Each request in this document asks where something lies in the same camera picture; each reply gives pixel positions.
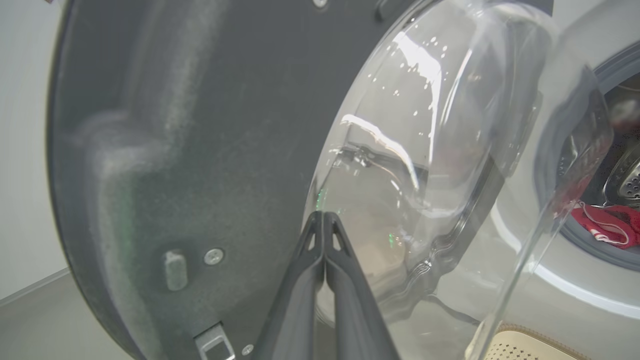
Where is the round glass washing machine door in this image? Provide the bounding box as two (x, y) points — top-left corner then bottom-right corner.
(46, 0), (616, 360)

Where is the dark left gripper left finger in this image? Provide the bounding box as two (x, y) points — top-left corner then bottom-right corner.
(252, 211), (327, 360)

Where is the white washing machine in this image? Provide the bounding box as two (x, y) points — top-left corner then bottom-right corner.
(490, 0), (640, 360)

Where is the red garment with white stripes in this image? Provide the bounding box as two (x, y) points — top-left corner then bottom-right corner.
(570, 202), (640, 249)

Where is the cream perforated laundry basket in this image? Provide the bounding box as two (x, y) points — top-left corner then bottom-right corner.
(465, 322), (591, 360)

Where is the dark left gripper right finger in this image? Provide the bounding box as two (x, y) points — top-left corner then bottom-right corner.
(324, 212), (401, 360)

